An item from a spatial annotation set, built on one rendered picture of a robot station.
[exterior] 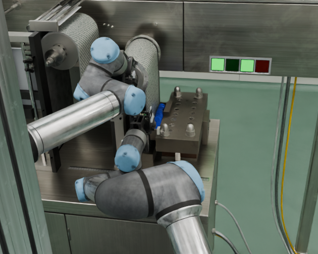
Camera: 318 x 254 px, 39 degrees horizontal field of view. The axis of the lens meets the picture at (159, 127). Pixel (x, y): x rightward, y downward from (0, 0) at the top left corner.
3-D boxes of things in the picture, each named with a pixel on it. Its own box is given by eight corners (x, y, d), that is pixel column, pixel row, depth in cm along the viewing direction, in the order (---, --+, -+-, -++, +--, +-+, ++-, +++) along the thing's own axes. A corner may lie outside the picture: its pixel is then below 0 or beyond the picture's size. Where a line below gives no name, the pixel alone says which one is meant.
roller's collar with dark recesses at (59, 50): (45, 66, 159) (43, 49, 156) (52, 60, 164) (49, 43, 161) (63, 67, 158) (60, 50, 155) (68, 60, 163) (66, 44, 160)
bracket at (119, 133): (114, 168, 174) (107, 97, 159) (118, 159, 180) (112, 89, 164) (126, 169, 173) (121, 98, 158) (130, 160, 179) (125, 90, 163)
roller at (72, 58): (44, 69, 167) (38, 32, 160) (67, 45, 188) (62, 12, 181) (80, 71, 165) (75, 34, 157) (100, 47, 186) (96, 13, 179)
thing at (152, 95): (147, 132, 173) (145, 88, 164) (157, 104, 193) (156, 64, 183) (148, 132, 173) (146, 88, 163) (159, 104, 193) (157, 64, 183)
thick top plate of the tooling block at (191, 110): (156, 151, 171) (155, 137, 168) (171, 103, 205) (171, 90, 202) (198, 154, 168) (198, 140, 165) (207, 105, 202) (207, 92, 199)
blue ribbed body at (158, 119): (149, 134, 174) (149, 127, 172) (159, 108, 192) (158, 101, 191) (158, 135, 173) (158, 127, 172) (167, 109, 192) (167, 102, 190)
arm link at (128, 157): (114, 174, 143) (111, 151, 139) (122, 154, 152) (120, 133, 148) (138, 176, 142) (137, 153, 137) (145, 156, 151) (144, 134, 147)
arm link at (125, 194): (106, 233, 101) (78, 207, 148) (152, 220, 105) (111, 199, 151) (95, 183, 101) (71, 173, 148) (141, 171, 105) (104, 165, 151)
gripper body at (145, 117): (153, 108, 160) (146, 125, 150) (154, 129, 164) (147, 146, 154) (132, 107, 161) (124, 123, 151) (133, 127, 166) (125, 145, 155)
